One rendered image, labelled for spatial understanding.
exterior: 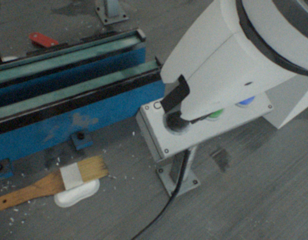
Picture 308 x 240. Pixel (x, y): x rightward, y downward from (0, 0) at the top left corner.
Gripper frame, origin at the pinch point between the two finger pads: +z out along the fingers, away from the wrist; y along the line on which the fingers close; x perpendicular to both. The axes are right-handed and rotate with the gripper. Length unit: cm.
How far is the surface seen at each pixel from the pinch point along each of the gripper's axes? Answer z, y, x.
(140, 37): 30.7, -10.2, -24.1
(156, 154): 9.1, 3.7, 2.6
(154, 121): 6.6, 2.9, -1.1
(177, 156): 22.6, -3.5, 3.7
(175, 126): 5.8, 1.0, 0.6
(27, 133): 31.6, 18.9, -12.1
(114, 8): 48, -14, -44
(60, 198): 34.1, 17.7, 1.4
